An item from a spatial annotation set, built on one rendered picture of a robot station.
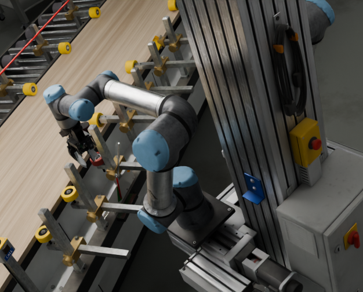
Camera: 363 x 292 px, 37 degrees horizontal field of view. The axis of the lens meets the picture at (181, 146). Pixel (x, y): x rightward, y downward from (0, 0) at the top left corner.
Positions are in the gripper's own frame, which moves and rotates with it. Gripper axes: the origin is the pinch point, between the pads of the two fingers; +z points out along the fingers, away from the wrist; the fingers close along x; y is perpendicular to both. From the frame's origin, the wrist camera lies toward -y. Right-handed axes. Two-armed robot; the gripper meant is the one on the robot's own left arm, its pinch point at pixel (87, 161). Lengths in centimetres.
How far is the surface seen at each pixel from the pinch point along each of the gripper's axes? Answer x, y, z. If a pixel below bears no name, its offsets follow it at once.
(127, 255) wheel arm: -6, 4, 50
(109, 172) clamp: 20, -40, 45
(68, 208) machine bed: -4, -51, 55
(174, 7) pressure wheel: 148, -128, 38
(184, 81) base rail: 109, -85, 62
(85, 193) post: 1.1, -28.9, 35.6
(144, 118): 53, -46, 36
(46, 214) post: -20.8, -17.8, 21.9
